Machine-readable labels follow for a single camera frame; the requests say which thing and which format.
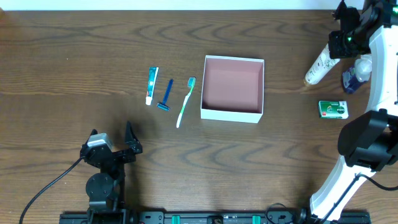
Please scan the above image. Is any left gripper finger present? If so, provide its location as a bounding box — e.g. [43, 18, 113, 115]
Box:
[90, 129, 98, 136]
[124, 121, 143, 154]

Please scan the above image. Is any white lotion tube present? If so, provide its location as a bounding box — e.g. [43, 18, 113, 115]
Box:
[303, 44, 340, 86]

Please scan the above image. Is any blue soap pump bottle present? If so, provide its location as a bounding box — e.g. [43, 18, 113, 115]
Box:
[341, 54, 372, 94]

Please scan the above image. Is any green white toothpaste tube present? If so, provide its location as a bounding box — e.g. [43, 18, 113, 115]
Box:
[146, 67, 159, 106]

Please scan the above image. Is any green white soap box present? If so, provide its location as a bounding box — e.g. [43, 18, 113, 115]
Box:
[318, 101, 349, 119]

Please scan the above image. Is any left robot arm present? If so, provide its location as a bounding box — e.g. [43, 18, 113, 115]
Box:
[80, 122, 143, 212]

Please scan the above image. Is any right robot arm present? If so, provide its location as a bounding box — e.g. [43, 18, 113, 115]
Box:
[298, 0, 397, 223]

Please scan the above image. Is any blue disposable razor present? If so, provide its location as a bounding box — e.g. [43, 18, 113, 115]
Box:
[157, 79, 174, 111]

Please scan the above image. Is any green white toothbrush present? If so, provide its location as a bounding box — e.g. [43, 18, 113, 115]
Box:
[176, 77, 196, 128]

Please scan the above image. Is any white cardboard box pink inside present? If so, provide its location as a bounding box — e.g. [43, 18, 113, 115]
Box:
[200, 55, 265, 124]

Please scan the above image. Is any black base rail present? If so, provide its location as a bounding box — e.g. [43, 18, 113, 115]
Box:
[58, 208, 371, 224]

